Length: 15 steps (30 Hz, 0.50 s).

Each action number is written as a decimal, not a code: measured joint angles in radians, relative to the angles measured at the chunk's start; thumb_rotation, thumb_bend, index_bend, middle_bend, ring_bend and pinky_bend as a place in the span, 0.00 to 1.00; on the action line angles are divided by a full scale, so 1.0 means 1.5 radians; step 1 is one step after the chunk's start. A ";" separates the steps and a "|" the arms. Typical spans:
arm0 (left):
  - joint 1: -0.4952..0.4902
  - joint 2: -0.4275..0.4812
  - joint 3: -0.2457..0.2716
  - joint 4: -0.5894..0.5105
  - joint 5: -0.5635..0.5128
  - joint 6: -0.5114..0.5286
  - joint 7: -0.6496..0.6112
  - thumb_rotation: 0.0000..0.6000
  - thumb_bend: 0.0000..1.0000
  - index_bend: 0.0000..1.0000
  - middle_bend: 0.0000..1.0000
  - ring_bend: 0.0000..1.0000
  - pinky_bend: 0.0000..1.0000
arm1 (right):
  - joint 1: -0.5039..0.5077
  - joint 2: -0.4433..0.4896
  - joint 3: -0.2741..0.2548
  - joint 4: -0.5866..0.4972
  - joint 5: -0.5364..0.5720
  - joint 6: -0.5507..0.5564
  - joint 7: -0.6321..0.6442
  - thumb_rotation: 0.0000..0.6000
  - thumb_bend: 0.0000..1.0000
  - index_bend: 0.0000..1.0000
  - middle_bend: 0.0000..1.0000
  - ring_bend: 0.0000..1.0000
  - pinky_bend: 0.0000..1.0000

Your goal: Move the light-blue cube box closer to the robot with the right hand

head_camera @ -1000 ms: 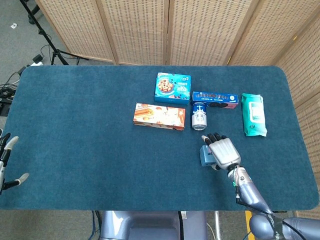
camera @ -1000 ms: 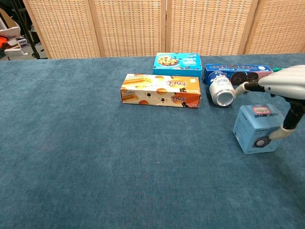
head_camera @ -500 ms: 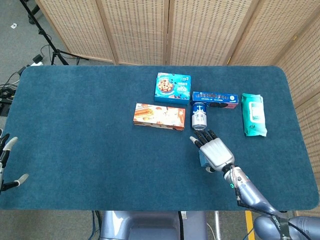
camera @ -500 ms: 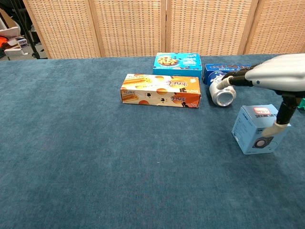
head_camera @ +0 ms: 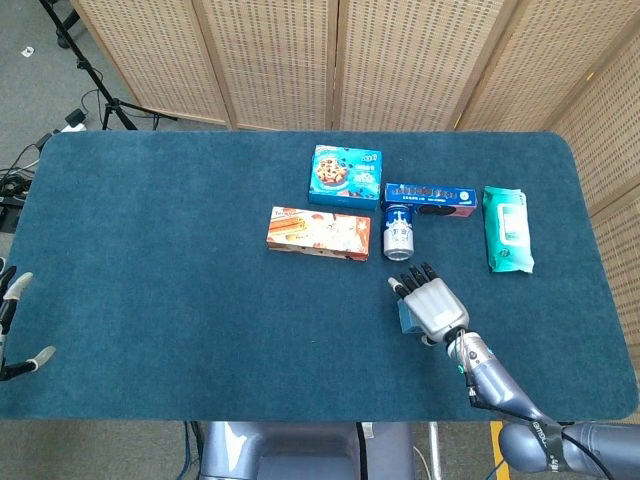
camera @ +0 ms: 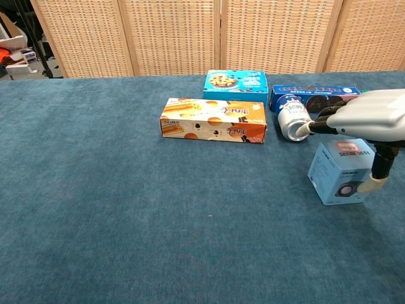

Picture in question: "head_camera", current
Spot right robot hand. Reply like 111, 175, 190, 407
387, 261, 471, 347

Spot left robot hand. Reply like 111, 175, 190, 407
0, 264, 57, 382

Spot small light blue box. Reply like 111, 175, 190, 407
397, 297, 426, 336

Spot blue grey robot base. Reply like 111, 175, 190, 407
198, 421, 416, 480

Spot long dark blue cookie box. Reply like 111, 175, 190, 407
380, 182, 479, 219

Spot orange wafer roll box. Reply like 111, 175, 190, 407
265, 205, 372, 264

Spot teal cookie box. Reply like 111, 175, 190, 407
307, 144, 384, 211

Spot blue and white drink can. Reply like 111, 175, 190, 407
382, 203, 416, 263

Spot green wet wipes pack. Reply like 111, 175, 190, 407
482, 185, 535, 274

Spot grey metal table leg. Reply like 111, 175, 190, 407
428, 422, 444, 480

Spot blue felt table cover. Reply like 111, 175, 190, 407
0, 130, 640, 424

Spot white power strip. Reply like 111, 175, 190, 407
59, 108, 89, 134

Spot black tripod stand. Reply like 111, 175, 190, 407
38, 0, 179, 132

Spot woven wooden folding screen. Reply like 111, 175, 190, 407
69, 0, 640, 381

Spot black floor cables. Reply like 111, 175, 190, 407
0, 132, 54, 231

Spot black cable on robot base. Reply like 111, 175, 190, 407
355, 422, 370, 480

